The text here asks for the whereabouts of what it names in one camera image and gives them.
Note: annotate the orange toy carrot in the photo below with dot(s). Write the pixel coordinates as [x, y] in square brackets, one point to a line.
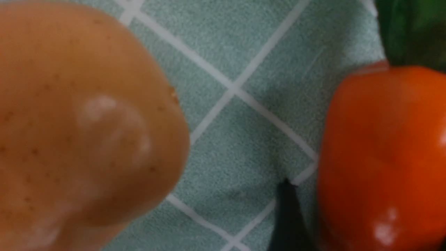
[381, 169]

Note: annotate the checkered green tablecloth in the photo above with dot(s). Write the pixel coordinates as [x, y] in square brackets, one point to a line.
[254, 78]

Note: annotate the brown toy potato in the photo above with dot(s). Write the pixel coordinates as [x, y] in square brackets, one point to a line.
[92, 133]

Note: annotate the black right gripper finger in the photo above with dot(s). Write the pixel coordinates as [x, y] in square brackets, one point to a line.
[290, 232]

